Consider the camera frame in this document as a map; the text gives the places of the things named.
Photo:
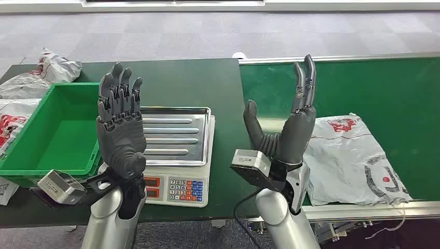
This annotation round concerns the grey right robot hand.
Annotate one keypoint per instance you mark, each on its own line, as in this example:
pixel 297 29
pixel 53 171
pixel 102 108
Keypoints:
pixel 295 137

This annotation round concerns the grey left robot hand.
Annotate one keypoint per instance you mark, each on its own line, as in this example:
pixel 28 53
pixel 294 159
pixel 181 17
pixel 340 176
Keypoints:
pixel 120 137

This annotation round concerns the grey plastic mailer package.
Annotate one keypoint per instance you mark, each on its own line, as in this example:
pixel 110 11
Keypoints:
pixel 343 161

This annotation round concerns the crumpled grey mailer package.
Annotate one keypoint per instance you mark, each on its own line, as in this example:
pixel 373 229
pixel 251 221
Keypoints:
pixel 58 68

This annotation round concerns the green conveyor belt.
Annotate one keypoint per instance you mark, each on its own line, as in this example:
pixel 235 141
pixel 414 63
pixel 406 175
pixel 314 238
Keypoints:
pixel 378 89

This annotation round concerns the flat grey red-print mailer package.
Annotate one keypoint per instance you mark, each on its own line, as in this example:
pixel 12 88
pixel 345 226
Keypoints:
pixel 13 113

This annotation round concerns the steel scale tray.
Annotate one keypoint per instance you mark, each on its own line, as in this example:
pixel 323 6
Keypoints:
pixel 172 137

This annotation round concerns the green plastic crate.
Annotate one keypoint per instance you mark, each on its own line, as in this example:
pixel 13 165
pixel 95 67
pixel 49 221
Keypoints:
pixel 62 137

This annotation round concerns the white electronic scale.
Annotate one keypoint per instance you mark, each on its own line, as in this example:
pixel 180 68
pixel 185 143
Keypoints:
pixel 178 189

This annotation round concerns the white round cap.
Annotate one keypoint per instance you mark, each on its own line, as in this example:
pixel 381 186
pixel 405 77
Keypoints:
pixel 239 55

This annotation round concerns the white table foot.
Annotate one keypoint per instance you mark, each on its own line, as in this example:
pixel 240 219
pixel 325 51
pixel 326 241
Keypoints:
pixel 71 228
pixel 218 223

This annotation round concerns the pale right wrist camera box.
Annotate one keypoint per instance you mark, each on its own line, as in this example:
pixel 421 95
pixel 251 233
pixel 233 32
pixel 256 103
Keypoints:
pixel 251 163

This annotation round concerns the aluminium conveyor frame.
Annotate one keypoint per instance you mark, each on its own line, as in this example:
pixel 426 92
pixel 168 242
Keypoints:
pixel 343 58

